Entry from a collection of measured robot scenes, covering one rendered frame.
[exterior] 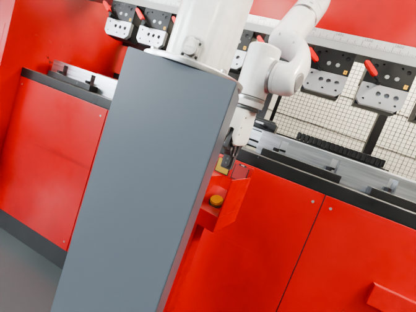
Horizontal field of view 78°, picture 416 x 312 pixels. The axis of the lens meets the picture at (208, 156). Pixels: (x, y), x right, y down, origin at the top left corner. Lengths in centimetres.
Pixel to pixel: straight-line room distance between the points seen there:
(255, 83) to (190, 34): 26
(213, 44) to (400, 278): 91
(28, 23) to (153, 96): 134
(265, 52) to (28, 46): 133
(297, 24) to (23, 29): 134
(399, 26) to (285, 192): 70
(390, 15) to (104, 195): 110
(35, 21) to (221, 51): 138
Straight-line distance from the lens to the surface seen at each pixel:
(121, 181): 44
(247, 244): 103
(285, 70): 65
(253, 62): 67
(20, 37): 170
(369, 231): 101
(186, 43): 43
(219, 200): 75
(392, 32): 119
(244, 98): 66
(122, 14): 149
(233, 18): 47
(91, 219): 48
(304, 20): 84
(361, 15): 119
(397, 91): 113
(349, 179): 110
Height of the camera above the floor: 93
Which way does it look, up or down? 7 degrees down
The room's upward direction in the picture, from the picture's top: 19 degrees clockwise
